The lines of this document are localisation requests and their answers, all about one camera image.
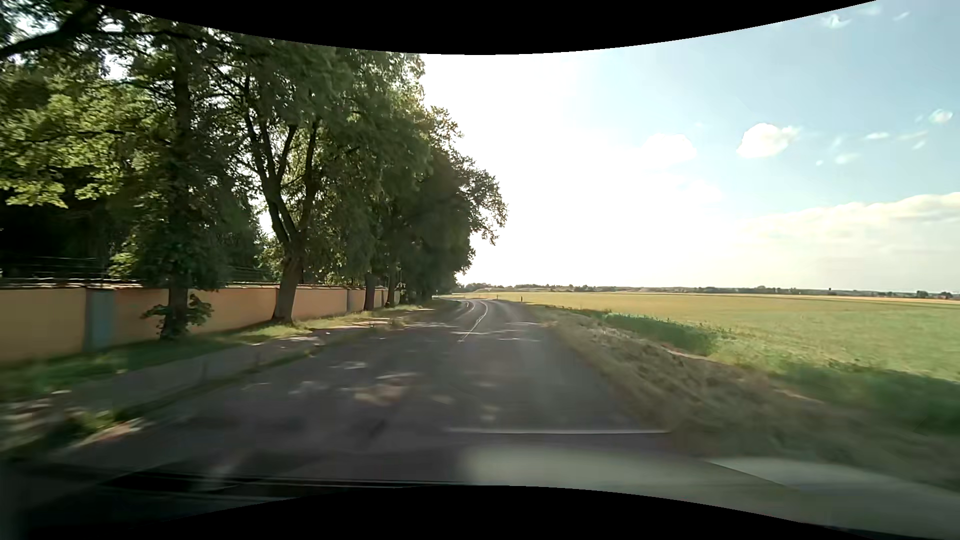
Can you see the grey asphalt road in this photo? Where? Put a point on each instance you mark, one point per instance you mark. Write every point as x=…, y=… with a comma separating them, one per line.
x=450, y=375

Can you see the row of trees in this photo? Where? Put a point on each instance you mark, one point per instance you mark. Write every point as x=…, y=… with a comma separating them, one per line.
x=285, y=165

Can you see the dry grass verge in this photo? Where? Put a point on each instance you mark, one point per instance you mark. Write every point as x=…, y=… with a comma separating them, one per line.
x=675, y=375

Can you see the distant line of trees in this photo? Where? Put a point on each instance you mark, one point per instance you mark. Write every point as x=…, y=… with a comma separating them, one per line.
x=712, y=289

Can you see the car's own bonnet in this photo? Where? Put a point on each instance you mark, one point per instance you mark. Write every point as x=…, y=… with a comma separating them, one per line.
x=600, y=480

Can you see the grey pavement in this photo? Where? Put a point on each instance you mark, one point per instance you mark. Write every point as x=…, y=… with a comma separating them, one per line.
x=187, y=371

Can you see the yellow green field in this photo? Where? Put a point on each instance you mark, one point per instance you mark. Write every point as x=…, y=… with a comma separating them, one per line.
x=825, y=322

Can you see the grass strip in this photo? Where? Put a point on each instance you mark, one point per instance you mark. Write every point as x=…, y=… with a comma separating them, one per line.
x=90, y=366

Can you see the long ochre wall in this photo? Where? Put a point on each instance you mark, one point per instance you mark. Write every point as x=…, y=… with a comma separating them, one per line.
x=45, y=322

